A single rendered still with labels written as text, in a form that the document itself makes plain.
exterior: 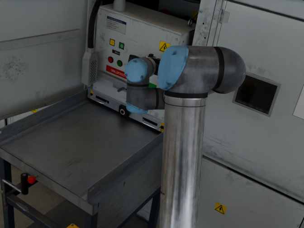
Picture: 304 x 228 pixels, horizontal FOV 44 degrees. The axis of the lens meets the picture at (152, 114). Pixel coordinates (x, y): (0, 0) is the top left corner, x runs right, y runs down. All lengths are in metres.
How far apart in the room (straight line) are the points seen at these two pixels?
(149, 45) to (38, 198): 1.44
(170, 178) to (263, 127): 0.81
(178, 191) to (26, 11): 1.22
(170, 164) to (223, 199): 1.04
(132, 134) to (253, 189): 0.65
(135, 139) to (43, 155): 0.46
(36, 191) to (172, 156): 1.94
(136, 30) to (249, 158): 0.81
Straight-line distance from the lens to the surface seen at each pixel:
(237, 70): 1.03
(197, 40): 1.79
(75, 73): 2.22
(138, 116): 2.01
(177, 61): 0.95
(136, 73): 1.48
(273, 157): 1.81
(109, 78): 2.01
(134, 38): 1.90
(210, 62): 0.98
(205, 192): 2.07
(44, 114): 2.00
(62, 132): 1.93
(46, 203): 2.77
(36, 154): 1.78
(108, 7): 2.01
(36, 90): 2.11
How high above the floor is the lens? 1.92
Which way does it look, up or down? 30 degrees down
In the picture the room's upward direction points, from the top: 9 degrees clockwise
